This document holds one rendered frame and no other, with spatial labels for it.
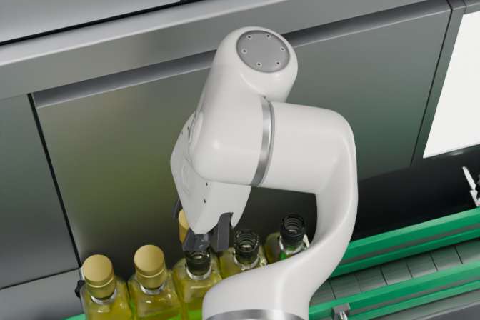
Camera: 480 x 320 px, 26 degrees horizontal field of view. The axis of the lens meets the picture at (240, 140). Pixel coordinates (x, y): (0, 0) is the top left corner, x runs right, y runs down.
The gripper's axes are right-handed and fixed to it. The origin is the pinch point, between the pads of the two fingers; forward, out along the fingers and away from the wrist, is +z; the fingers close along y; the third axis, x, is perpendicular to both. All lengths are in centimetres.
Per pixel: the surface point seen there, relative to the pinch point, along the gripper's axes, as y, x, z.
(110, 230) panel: -12.1, -3.4, 20.8
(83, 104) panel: -12.0, -10.6, -7.0
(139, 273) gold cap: 1.1, -5.0, 8.1
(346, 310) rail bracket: 5.4, 23.6, 19.1
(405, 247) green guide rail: -3.1, 37.1, 21.2
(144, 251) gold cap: -0.5, -4.3, 6.4
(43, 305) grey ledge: -11.0, -10.7, 37.2
